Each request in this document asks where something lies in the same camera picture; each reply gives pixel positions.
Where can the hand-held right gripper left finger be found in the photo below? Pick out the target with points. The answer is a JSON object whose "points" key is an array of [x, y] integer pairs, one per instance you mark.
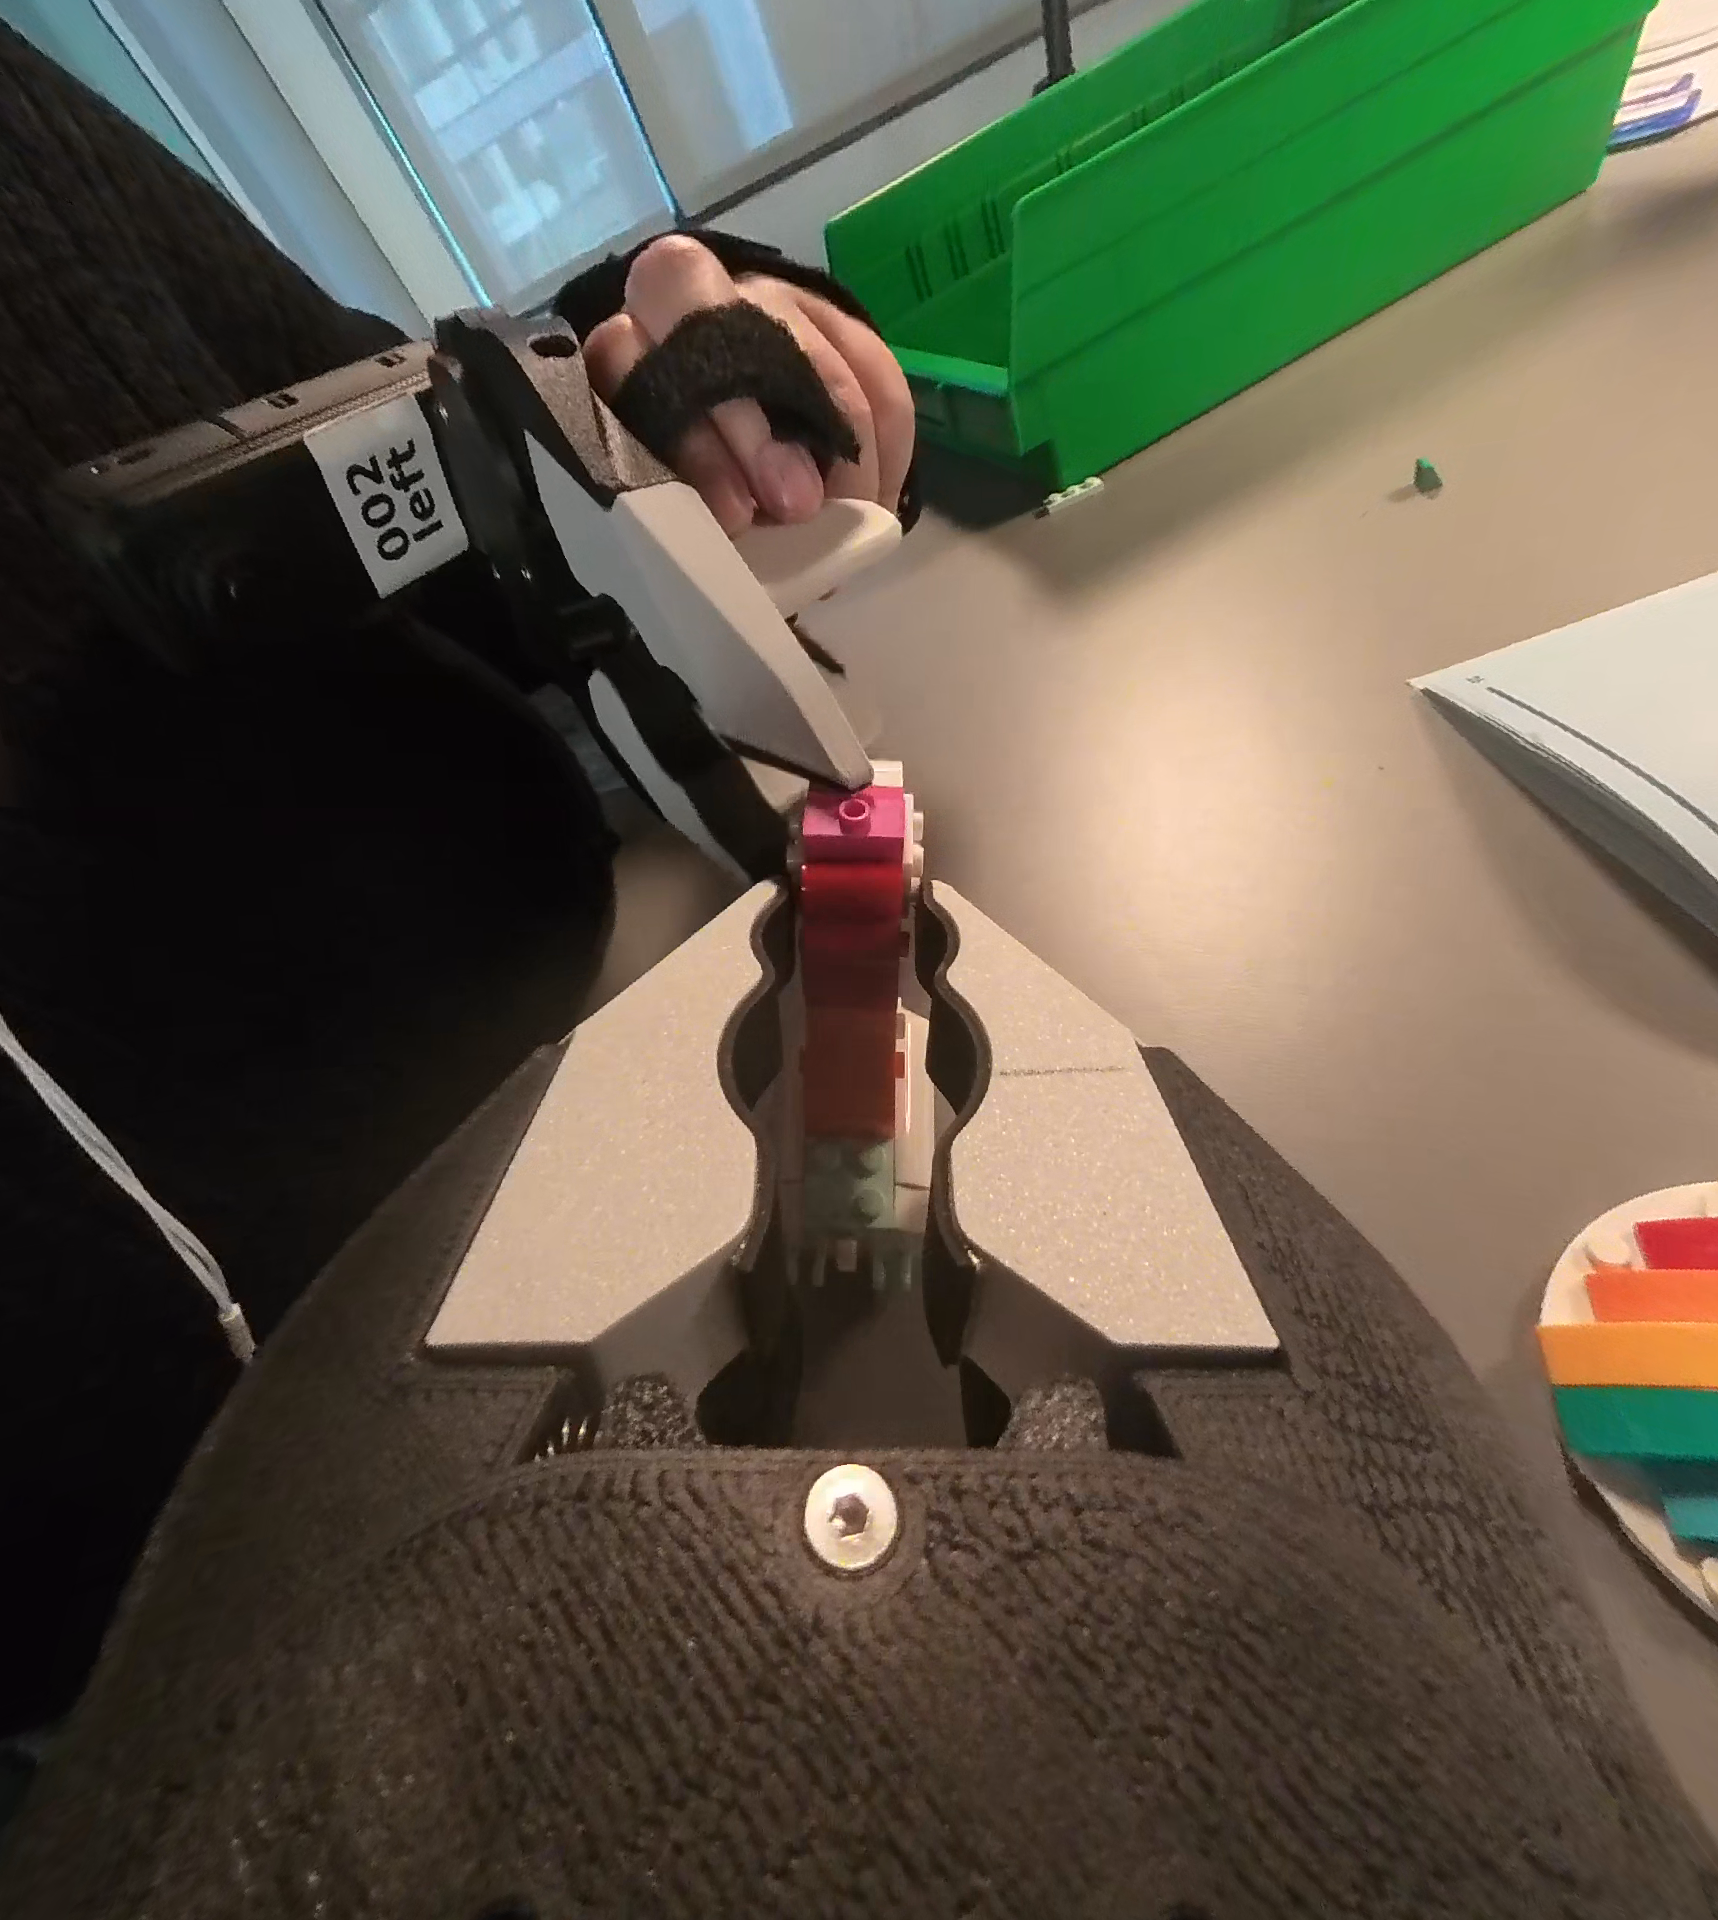
{"points": [[604, 1184]]}

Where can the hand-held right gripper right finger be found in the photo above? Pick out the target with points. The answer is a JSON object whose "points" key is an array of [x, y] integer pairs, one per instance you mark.
{"points": [[1086, 1184]]}

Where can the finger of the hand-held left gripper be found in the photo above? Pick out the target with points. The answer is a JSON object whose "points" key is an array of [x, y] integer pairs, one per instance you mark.
{"points": [[738, 630], [693, 779]]}

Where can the white and red lego model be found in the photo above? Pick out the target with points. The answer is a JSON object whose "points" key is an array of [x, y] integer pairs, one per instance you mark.
{"points": [[852, 930]]}

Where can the light blue instruction booklet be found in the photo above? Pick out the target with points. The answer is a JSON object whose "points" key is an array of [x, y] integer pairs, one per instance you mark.
{"points": [[1698, 722]]}

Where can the person's left forearm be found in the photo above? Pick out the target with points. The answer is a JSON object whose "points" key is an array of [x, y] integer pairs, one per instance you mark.
{"points": [[81, 225]]}

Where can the light green lego plate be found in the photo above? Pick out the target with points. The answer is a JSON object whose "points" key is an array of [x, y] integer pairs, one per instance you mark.
{"points": [[1078, 489]]}

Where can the rainbow lego plate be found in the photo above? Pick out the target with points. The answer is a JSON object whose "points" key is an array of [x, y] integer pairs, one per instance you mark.
{"points": [[1684, 1349]]}

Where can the small dark green lego tile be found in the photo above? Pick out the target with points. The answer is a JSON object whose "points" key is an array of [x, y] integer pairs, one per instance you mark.
{"points": [[1426, 480]]}

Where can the person's left hand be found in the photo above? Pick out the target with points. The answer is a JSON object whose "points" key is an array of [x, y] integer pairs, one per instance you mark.
{"points": [[859, 374]]}

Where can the glass window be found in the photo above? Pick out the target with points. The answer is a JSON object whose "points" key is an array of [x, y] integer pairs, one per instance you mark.
{"points": [[530, 119]]}

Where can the person's black sweater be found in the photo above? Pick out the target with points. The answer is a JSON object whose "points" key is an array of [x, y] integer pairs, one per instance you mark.
{"points": [[199, 975]]}

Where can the green plastic bin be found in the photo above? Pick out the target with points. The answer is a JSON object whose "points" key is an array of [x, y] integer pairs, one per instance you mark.
{"points": [[1251, 195]]}

